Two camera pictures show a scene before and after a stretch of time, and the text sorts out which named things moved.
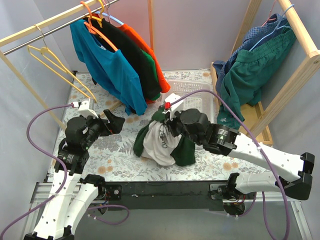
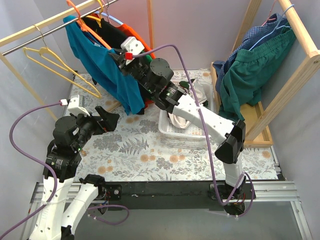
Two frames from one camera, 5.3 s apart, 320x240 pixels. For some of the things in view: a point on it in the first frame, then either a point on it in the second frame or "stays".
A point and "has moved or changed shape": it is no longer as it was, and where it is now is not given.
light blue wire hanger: (274, 29) stays
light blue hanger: (110, 17) stays
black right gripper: (171, 125) → (122, 62)
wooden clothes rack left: (39, 26) stays
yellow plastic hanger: (43, 56) has moved or changed shape
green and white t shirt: (156, 143) → (200, 91)
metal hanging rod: (57, 28) stays
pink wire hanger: (268, 18) stays
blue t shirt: (109, 67) stays
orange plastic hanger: (93, 30) → (84, 27)
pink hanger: (106, 5) stays
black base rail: (171, 195) stays
